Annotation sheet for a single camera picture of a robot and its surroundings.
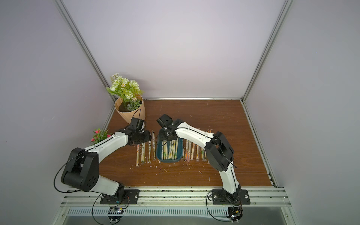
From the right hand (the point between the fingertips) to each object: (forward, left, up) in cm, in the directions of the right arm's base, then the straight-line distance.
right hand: (163, 134), depth 87 cm
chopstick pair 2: (-12, -22, -10) cm, 27 cm away
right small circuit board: (-38, -41, -11) cm, 57 cm away
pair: (-8, +10, -9) cm, 16 cm away
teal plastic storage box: (-7, +3, -8) cm, 11 cm away
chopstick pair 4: (-4, +7, -9) cm, 12 cm away
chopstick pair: (-13, -29, -10) cm, 33 cm away
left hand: (+1, +9, -4) cm, 9 cm away
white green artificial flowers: (+21, +22, +19) cm, 36 cm away
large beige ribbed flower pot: (+16, +25, +5) cm, 30 cm away
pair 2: (-8, +14, -9) cm, 18 cm away
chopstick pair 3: (-9, -19, -10) cm, 23 cm away
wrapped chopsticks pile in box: (-6, -7, -9) cm, 13 cm away
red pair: (-11, +17, -9) cm, 22 cm away
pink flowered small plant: (-6, +35, +9) cm, 36 cm away
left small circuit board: (-40, +21, -11) cm, 46 cm away
